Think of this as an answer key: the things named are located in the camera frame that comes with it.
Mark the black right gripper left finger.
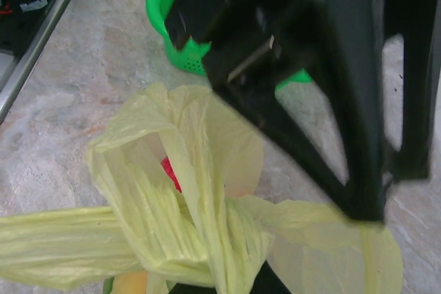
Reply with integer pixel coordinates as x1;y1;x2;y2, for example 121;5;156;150
168;282;218;294

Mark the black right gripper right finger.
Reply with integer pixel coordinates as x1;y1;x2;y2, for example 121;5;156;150
252;261;294;294

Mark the yellow orange fake mango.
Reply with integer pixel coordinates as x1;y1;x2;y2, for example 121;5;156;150
110;269;152;294

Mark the green plastic mesh basket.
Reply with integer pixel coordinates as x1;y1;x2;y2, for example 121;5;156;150
145;0;315;85

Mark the red fake pepper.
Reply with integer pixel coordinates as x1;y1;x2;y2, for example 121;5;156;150
161;156;183;193

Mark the yellow translucent plastic bag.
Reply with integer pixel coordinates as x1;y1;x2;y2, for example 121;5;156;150
0;82;404;294

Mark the aluminium mounting rail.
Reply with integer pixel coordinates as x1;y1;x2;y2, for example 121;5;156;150
0;0;92;125

